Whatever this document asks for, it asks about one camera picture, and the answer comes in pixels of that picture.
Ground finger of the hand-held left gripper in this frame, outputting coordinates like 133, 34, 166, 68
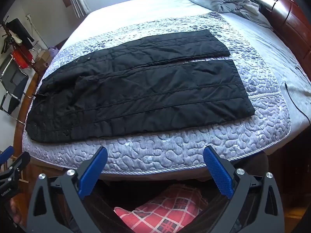
0, 146, 14, 166
0, 152, 31, 187

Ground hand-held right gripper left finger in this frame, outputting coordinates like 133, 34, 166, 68
27, 146, 108, 233

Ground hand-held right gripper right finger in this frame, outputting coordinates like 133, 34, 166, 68
203, 146, 285, 233

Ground black padded pants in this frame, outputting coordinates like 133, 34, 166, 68
25, 29, 255, 143

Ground person's left hand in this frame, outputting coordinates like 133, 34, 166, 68
9, 195, 26, 227

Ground grey quilted bedspread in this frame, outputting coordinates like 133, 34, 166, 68
22, 12, 292, 175

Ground red plaid cloth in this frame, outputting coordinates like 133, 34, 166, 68
114, 184, 209, 233

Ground chrome folding chair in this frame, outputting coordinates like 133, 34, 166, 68
0, 53, 33, 124

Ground red bag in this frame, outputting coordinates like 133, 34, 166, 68
12, 49, 32, 69

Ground cardboard box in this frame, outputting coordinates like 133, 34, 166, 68
33, 50, 52, 71

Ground metal clothes rack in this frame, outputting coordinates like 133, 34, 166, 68
0, 15, 49, 71

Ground dark hanging clothes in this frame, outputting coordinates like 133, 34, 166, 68
5, 18, 35, 49

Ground grey folded duvet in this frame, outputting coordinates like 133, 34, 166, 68
181, 0, 261, 15

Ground brown wooden headboard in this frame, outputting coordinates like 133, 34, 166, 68
243, 0, 311, 61

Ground bed with white sheet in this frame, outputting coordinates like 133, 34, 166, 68
56, 0, 311, 136

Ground wooden bed frame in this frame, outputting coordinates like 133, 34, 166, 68
13, 70, 66, 199

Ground black cable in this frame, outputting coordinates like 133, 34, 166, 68
284, 83, 311, 123
295, 66, 311, 81

